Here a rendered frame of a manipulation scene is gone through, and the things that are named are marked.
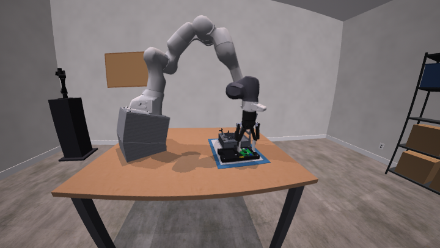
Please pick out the green circuit board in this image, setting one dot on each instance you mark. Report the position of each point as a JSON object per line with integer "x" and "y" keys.
{"x": 245, "y": 152}

